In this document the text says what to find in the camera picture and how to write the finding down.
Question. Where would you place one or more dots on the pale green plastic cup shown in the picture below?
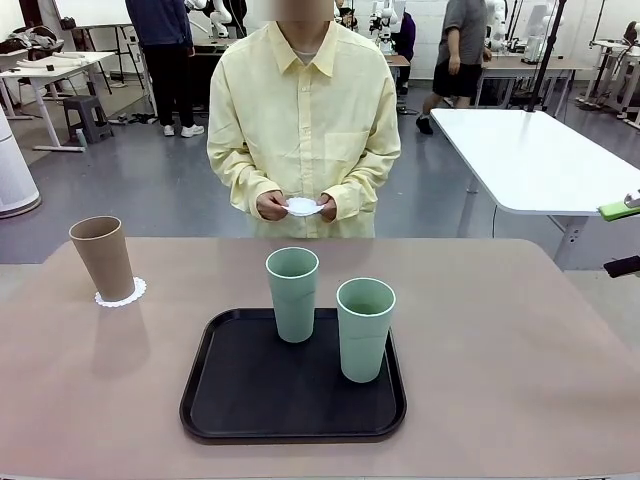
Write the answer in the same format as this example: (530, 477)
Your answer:
(295, 310)
(365, 345)

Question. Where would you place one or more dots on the brown plastic cup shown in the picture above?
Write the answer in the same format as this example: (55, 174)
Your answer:
(105, 260)

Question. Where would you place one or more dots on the white whiteboard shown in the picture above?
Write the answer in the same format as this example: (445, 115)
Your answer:
(90, 10)

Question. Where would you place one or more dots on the white desk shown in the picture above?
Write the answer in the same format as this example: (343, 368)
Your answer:
(65, 62)

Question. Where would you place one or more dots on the brown topped desk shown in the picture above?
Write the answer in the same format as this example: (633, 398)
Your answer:
(540, 64)

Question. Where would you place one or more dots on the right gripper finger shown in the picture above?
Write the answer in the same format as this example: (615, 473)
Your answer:
(620, 210)
(622, 266)

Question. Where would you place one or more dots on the person's right hand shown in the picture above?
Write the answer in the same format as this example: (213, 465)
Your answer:
(270, 207)

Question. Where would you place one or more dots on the white paper doily coaster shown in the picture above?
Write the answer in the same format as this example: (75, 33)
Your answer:
(139, 292)
(302, 207)

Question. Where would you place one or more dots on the small pale bottle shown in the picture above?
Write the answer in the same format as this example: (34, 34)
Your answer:
(81, 139)

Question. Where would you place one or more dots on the person in dark blue top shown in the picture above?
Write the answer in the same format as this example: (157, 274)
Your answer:
(165, 30)

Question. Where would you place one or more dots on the person's left forearm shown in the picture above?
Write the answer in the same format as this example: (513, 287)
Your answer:
(357, 187)

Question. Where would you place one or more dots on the black tripod pole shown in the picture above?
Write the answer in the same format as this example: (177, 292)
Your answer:
(546, 60)

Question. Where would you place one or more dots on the person in yellow shirt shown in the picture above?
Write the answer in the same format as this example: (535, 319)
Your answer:
(305, 125)

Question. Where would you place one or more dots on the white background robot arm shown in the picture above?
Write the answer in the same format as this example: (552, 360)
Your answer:
(385, 25)
(220, 20)
(496, 25)

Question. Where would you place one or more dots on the person's left hand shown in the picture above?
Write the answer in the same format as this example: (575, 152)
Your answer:
(331, 210)

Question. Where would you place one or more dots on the black plastic tray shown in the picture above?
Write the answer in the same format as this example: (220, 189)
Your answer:
(275, 400)

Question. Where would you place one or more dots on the person in purple top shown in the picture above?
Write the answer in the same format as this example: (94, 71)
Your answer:
(407, 35)

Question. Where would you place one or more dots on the dark jacket pile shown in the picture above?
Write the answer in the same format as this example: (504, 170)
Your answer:
(35, 37)

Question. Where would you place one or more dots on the grey plastic stool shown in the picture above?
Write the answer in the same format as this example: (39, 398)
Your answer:
(87, 107)

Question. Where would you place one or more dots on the large white table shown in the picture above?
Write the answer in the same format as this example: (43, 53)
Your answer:
(525, 155)

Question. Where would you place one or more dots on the person's right forearm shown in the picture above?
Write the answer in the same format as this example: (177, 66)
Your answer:
(250, 187)

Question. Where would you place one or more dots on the person in grey shirt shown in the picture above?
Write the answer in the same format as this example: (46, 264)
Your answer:
(465, 30)

